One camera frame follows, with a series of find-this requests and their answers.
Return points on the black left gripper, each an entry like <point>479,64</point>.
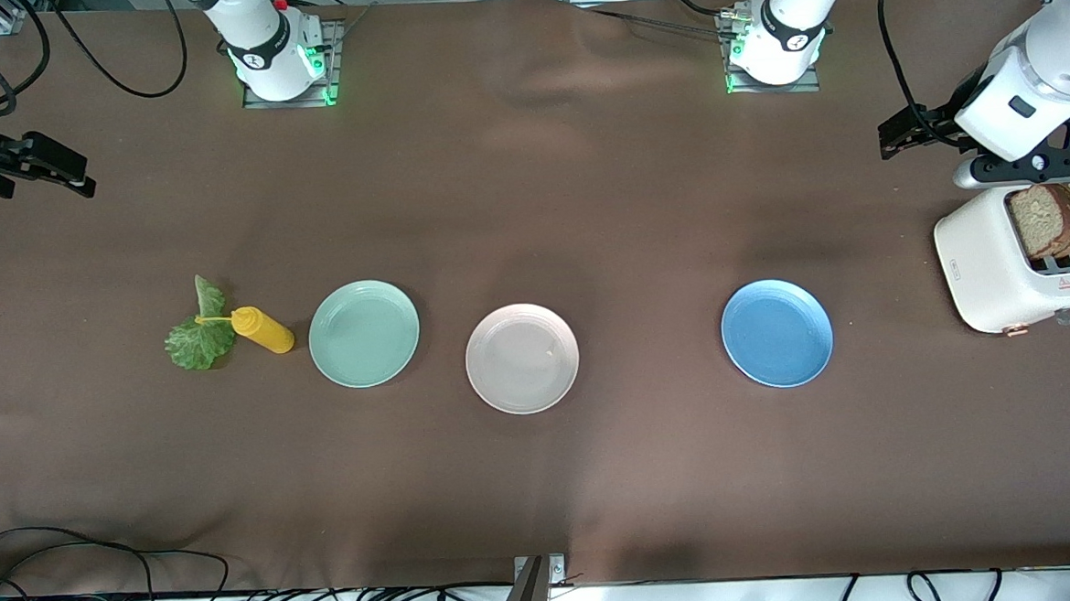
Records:
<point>936,122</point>

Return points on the green lettuce leaf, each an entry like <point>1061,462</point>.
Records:
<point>194,346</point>

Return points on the yellow mustard squeeze bottle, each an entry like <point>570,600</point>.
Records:
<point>267,333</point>

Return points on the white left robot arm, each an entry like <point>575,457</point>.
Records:
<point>795,21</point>

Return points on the blue plate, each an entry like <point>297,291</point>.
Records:
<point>777,334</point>

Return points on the mint green plate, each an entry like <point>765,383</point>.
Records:
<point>363,335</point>

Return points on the beige plate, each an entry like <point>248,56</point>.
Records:
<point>522,359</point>

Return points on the white toaster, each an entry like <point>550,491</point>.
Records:
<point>982,268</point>

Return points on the brown table cloth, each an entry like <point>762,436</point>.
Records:
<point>585,197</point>

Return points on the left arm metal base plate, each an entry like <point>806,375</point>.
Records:
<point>803,83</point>

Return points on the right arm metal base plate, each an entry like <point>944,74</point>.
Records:
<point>254,102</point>

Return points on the metal table clamp bracket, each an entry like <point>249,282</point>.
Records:
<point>556,570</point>

